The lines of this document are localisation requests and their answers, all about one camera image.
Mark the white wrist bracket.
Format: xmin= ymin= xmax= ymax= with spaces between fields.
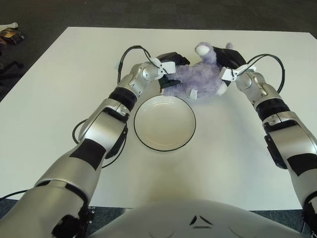
xmin=221 ymin=63 xmax=257 ymax=82
xmin=150 ymin=57 xmax=177 ymax=75

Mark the purple plush doll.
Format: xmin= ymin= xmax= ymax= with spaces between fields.
xmin=162 ymin=42 xmax=235 ymax=100

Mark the white plate with black rim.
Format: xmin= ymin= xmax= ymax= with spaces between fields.
xmin=133 ymin=95 xmax=197 ymax=152

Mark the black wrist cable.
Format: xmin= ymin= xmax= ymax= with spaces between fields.
xmin=117 ymin=45 xmax=159 ymax=84
xmin=244 ymin=54 xmax=287 ymax=94

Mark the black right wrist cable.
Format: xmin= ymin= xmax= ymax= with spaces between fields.
xmin=244 ymin=54 xmax=287 ymax=94

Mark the black chair base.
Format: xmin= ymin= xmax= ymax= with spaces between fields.
xmin=0 ymin=60 xmax=24 ymax=86

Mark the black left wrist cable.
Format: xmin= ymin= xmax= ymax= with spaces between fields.
xmin=117 ymin=45 xmax=159 ymax=84

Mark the dark snack packet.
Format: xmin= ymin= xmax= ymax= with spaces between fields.
xmin=0 ymin=27 xmax=25 ymax=46

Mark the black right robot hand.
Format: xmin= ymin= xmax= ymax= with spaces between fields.
xmin=212 ymin=46 xmax=246 ymax=72

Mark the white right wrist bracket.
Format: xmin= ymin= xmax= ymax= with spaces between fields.
xmin=221 ymin=63 xmax=257 ymax=82

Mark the black left elbow cable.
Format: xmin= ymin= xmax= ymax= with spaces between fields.
xmin=72 ymin=119 xmax=128 ymax=169

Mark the black table bracket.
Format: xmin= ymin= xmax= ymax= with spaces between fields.
xmin=85 ymin=205 xmax=96 ymax=224

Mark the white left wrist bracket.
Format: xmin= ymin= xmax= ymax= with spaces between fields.
xmin=150 ymin=57 xmax=177 ymax=75

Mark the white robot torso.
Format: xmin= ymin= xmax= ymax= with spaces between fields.
xmin=91 ymin=199 xmax=313 ymax=238

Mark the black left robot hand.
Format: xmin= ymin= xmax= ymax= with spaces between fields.
xmin=157 ymin=51 xmax=191 ymax=94

